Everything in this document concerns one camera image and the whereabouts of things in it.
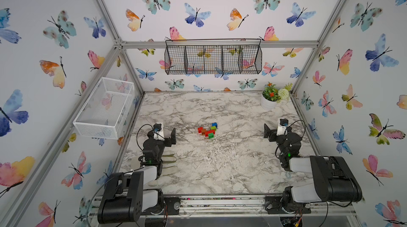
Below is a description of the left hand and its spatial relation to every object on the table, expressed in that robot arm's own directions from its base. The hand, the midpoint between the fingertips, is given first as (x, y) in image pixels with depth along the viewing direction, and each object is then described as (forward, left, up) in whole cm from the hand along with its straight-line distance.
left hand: (167, 126), depth 87 cm
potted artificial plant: (+19, -61, +2) cm, 64 cm away
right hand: (+1, -60, 0) cm, 60 cm away
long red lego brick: (+2, -23, -10) cm, 25 cm away
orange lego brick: (+2, -19, -10) cm, 22 cm away
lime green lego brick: (+5, -25, -10) cm, 28 cm away
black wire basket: (+39, -26, +18) cm, 50 cm away
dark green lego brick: (0, -24, -11) cm, 26 cm away
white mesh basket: (+8, +33, +4) cm, 35 cm away
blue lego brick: (+8, -26, -11) cm, 30 cm away
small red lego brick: (+4, -17, -11) cm, 20 cm away
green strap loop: (-15, 0, -12) cm, 19 cm away
